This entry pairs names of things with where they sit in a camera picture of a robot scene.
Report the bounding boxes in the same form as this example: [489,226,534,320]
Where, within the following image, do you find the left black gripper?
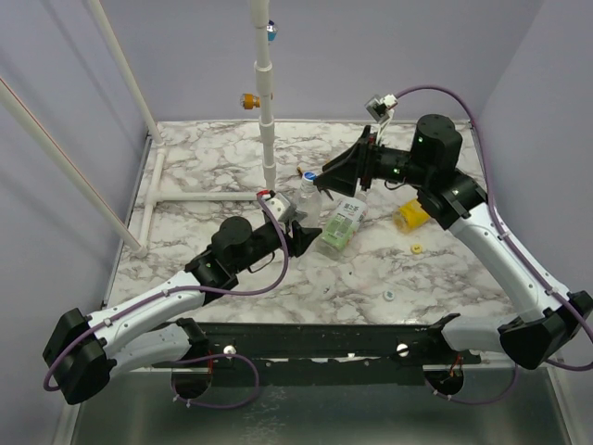
[233,211,322,273]

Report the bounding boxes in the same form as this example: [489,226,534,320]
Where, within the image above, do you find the clear plastic bottle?
[294,176,322,227]

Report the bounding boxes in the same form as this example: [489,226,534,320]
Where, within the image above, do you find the yellow drink bottle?
[393,199,431,233]

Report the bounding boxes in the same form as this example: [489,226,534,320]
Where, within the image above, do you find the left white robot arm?
[43,217,322,405]

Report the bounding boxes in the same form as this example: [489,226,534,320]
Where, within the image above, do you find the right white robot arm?
[314,114,592,370]

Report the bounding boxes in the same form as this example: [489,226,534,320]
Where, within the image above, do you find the green label bottle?
[316,191,368,260]

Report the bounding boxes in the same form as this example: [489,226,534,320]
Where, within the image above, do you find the white green bottle cap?
[383,290,395,301]

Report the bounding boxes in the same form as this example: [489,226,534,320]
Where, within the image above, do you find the yellow cap on pipe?
[239,93,262,110]

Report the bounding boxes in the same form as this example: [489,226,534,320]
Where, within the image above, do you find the blue cap on pipe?
[267,19,278,42]

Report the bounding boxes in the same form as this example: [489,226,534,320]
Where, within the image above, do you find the left diagonal white pipe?
[1,79,146,255]

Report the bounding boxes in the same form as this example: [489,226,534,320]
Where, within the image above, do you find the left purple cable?
[42,194,291,410]

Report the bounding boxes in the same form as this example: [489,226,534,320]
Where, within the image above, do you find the purple cable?
[42,194,291,410]
[391,84,593,404]

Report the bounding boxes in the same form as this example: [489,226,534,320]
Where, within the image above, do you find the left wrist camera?
[257,190,297,224]

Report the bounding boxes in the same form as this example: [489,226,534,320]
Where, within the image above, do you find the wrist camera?
[257,190,297,224]
[365,94,398,123]

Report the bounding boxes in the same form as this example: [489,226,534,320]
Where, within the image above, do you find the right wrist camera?
[365,94,398,123]

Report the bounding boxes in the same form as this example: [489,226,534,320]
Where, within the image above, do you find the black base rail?
[172,318,481,388]

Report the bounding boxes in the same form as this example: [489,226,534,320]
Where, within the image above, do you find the white pvc pipe frame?
[89,1,276,258]

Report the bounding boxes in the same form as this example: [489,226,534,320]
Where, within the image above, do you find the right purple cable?
[391,84,593,404]

